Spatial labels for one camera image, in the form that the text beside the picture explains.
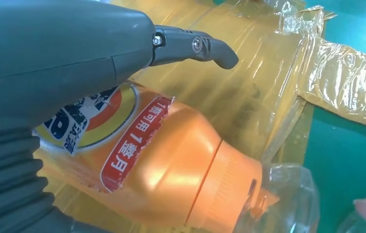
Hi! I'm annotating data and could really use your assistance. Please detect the orange detergent bottle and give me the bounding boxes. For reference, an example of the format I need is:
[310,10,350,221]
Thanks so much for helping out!
[32,80,320,233]

